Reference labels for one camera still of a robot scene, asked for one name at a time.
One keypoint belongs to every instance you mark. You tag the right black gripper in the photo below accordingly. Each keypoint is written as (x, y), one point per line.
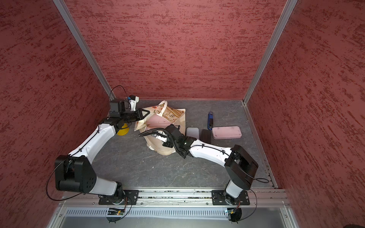
(168, 145)

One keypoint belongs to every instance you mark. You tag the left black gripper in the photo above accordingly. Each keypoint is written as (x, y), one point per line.
(139, 114)

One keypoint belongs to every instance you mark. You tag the white pencil case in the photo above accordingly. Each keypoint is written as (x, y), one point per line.
(193, 132)

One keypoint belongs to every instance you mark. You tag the pink pencil case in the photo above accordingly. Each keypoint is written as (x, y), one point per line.
(226, 132)
(156, 121)

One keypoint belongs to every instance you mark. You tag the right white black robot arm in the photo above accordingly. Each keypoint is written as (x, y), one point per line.
(239, 165)

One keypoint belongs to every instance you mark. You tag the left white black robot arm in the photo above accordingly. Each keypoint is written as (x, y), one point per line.
(74, 172)

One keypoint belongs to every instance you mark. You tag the yellow pen cup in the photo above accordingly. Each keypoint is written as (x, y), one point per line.
(124, 130)

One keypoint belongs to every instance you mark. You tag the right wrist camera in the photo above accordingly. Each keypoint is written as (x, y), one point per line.
(160, 137)

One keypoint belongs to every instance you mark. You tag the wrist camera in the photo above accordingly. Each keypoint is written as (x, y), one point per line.
(133, 100)
(160, 137)

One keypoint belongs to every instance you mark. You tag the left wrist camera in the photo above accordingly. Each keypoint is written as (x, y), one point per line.
(133, 100)

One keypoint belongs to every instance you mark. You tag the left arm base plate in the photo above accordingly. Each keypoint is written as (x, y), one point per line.
(127, 197)

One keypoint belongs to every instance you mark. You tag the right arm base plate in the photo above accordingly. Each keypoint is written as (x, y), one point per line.
(222, 198)

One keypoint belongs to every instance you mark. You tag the aluminium mounting rail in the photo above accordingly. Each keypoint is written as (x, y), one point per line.
(157, 197)

